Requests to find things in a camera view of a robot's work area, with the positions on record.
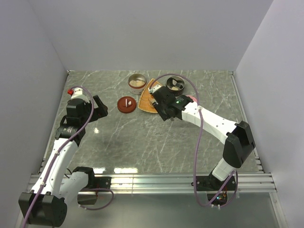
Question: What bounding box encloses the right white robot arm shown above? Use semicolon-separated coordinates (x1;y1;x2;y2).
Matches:
149;85;256;191

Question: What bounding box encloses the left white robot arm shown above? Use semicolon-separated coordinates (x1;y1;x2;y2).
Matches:
19;95;108;227

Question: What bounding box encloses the black steel lunch bowl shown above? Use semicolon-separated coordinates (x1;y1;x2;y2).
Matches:
166;76;185;96

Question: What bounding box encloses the orange wicker triangular tray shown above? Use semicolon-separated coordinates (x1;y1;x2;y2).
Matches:
137;78;157;114

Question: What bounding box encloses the brown round lid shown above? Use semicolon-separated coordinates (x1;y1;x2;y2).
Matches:
117;96;137;114

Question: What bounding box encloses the pink round lid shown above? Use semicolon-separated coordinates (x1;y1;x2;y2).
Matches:
186;95;197;102

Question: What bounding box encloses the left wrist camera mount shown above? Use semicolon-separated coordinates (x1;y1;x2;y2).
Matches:
67;87;89;103

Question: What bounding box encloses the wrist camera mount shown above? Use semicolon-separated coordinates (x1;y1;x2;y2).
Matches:
67;87;89;103
148;85;162;95

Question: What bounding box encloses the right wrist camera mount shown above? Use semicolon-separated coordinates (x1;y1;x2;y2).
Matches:
148;85;162;95

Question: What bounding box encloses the aluminium frame rail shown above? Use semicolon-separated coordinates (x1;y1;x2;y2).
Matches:
95;172;276;194

